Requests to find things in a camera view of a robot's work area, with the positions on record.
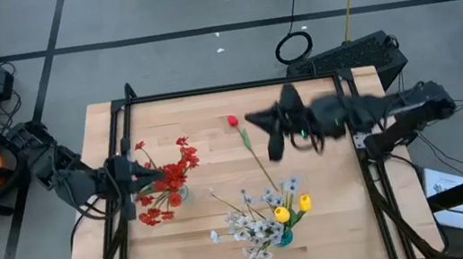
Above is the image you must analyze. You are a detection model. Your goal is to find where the yellow artificial tulip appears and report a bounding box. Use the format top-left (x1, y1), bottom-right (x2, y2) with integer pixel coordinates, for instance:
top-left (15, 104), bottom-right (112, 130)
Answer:
top-left (288, 192), bottom-right (316, 231)
top-left (272, 204), bottom-right (294, 233)

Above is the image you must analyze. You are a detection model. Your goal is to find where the black metal table frame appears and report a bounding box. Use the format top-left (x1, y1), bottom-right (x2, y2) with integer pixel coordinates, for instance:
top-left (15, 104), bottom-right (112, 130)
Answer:
top-left (42, 41), bottom-right (453, 259)

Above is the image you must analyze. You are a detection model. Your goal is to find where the red artificial flower spray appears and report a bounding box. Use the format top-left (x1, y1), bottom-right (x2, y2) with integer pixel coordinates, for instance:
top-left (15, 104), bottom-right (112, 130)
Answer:
top-left (132, 133), bottom-right (204, 197)
top-left (135, 189), bottom-right (187, 228)

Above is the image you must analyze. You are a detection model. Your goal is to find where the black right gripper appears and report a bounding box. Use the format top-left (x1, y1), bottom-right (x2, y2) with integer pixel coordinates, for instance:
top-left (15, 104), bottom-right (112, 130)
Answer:
top-left (241, 80), bottom-right (326, 165)

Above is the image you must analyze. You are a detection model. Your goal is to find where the white paper sheet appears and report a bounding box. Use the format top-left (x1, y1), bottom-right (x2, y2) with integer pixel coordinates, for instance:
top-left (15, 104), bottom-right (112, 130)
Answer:
top-left (421, 163), bottom-right (463, 238)

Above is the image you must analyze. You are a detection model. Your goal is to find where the white artificial flower spray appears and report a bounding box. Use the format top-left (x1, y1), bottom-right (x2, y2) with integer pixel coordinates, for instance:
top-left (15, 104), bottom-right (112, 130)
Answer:
top-left (201, 178), bottom-right (287, 259)
top-left (220, 174), bottom-right (310, 251)

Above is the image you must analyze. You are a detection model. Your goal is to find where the black perforated computer tower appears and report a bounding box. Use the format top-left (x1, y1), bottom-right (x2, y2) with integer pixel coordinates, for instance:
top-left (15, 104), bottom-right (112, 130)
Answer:
top-left (281, 26), bottom-right (413, 105)

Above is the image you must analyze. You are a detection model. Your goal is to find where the clear ribbed glass vase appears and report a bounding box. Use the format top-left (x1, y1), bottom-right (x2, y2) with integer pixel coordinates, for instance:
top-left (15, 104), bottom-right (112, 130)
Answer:
top-left (174, 183), bottom-right (191, 203)

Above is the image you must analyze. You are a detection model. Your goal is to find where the blue diamond-pattern glass vase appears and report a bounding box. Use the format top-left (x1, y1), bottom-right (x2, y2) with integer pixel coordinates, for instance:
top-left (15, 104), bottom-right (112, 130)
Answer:
top-left (274, 228), bottom-right (296, 249)

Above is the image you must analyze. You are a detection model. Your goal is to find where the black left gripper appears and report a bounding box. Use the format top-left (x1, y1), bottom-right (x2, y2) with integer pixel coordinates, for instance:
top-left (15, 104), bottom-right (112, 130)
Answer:
top-left (103, 150), bottom-right (172, 223)

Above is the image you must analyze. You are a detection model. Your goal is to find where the black cable with coil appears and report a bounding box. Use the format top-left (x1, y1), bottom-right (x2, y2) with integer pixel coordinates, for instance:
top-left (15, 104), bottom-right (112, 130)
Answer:
top-left (266, 0), bottom-right (316, 67)

